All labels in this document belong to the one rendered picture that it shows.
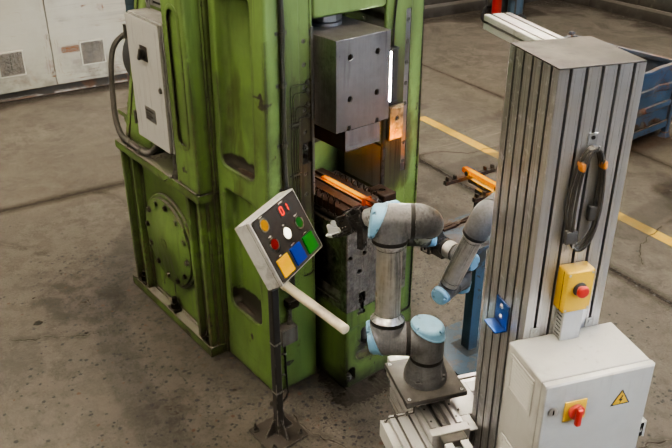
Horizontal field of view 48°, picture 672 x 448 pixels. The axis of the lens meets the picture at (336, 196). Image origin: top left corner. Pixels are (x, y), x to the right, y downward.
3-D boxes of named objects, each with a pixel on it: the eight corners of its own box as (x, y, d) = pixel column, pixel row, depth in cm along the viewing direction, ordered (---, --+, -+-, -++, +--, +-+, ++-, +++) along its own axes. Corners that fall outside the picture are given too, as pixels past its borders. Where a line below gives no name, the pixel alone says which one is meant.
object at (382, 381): (432, 375, 391) (432, 373, 391) (345, 426, 358) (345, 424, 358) (381, 339, 418) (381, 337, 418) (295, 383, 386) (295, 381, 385)
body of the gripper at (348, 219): (340, 211, 304) (365, 203, 297) (350, 230, 306) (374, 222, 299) (332, 219, 298) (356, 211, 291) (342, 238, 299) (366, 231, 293)
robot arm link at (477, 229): (493, 222, 269) (445, 313, 299) (508, 211, 277) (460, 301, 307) (467, 204, 274) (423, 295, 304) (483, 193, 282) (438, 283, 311)
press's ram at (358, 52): (402, 114, 344) (406, 26, 326) (336, 134, 322) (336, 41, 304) (343, 90, 373) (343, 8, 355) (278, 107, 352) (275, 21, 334)
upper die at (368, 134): (379, 141, 341) (380, 121, 336) (345, 152, 329) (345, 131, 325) (321, 115, 370) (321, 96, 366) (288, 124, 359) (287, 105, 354)
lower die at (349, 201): (377, 211, 356) (378, 195, 353) (344, 224, 345) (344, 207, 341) (322, 181, 386) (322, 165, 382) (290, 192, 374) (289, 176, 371)
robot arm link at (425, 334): (445, 365, 257) (448, 332, 250) (405, 364, 257) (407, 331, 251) (442, 343, 267) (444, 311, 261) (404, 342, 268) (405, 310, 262)
